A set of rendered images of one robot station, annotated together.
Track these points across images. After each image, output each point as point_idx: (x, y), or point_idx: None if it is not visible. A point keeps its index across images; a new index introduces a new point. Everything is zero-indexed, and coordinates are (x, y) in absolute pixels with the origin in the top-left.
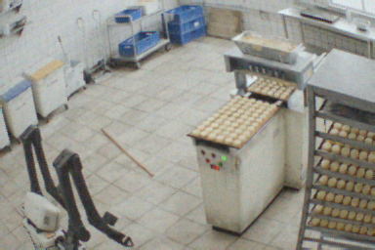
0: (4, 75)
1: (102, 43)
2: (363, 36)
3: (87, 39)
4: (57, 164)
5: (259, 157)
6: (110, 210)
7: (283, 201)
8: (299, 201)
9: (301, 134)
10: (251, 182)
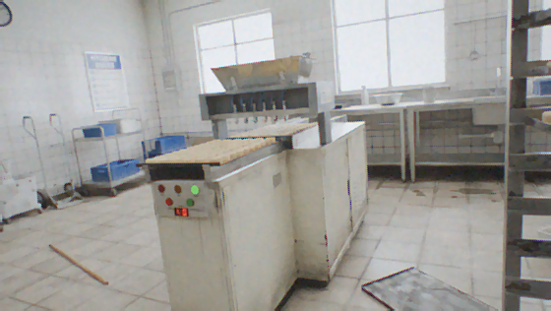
0: None
1: (67, 161)
2: (394, 106)
3: (45, 155)
4: None
5: (254, 206)
6: None
7: (304, 303)
8: (334, 302)
9: (319, 185)
10: (246, 245)
